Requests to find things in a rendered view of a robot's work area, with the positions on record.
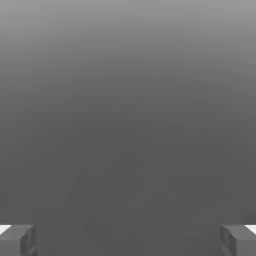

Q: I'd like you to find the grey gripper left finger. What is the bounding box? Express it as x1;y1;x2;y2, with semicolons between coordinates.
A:
0;224;38;256

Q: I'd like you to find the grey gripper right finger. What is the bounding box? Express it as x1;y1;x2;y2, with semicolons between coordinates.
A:
219;224;256;256

